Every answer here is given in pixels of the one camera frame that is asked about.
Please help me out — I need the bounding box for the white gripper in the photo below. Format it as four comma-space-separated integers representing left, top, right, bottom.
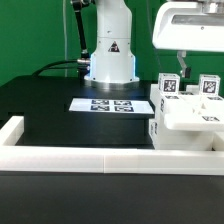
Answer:
152, 0, 224, 78

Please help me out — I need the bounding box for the white chair back piece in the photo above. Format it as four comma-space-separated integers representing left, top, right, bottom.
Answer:
150, 84, 224, 132

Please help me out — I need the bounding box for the white chair seat piece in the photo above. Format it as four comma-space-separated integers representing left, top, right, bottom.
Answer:
149, 119, 214, 151

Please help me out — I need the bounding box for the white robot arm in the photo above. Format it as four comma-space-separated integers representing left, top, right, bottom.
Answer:
84, 0, 224, 89

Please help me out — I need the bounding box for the white marker sheet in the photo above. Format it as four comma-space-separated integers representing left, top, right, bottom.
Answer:
69, 98, 154, 115

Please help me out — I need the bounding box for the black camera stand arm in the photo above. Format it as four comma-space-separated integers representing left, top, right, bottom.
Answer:
69, 0, 92, 79

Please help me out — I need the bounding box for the black cable bundle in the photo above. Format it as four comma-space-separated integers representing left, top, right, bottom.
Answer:
31, 59, 91, 77

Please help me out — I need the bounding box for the white U-shaped fence frame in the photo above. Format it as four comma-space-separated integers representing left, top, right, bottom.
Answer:
0, 116, 224, 176

